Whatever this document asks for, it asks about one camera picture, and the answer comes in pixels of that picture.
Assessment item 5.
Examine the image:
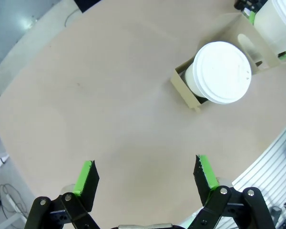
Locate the white ribbed aluminium frame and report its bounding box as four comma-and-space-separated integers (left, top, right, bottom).
231, 114, 286, 229

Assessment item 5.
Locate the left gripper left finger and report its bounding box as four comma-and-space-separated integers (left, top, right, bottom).
23, 159, 101, 229

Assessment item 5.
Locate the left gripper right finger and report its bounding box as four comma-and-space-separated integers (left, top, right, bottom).
187, 154, 276, 229

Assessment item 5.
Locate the black box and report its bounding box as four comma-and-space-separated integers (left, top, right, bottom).
73, 0, 103, 14

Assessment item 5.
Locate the brown cardboard cup carrier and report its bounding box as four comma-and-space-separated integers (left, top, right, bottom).
170, 13, 286, 113

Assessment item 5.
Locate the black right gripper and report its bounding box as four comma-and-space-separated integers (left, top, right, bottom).
233, 0, 286, 60

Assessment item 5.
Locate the white power strip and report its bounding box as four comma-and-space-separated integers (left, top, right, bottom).
4, 192, 18, 213

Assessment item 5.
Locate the black floor cable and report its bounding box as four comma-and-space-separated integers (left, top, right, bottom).
0, 183, 27, 215

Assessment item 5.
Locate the white lidded paper cup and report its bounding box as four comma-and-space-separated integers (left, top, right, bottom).
192, 41, 252, 105

